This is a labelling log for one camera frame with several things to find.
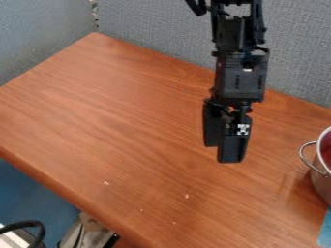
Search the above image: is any metal table leg bracket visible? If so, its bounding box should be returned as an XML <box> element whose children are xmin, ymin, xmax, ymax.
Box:
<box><xmin>56</xmin><ymin>212</ymin><xmax>120</xmax><ymax>248</ymax></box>

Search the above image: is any metal pot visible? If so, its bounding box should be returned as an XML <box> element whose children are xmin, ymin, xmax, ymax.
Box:
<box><xmin>299</xmin><ymin>126</ymin><xmax>331</xmax><ymax>206</ymax></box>

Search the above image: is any black cable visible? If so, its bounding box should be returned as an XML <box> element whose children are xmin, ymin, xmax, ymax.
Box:
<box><xmin>0</xmin><ymin>220</ymin><xmax>47</xmax><ymax>248</ymax></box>

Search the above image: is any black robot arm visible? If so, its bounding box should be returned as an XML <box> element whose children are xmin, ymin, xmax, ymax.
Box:
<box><xmin>186</xmin><ymin>0</ymin><xmax>270</xmax><ymax>163</ymax></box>

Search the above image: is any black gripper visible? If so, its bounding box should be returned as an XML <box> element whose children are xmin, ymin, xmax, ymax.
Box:
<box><xmin>203</xmin><ymin>47</ymin><xmax>270</xmax><ymax>163</ymax></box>

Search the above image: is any red object in pot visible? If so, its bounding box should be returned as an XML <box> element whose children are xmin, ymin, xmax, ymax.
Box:
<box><xmin>320</xmin><ymin>131</ymin><xmax>331</xmax><ymax>170</ymax></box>

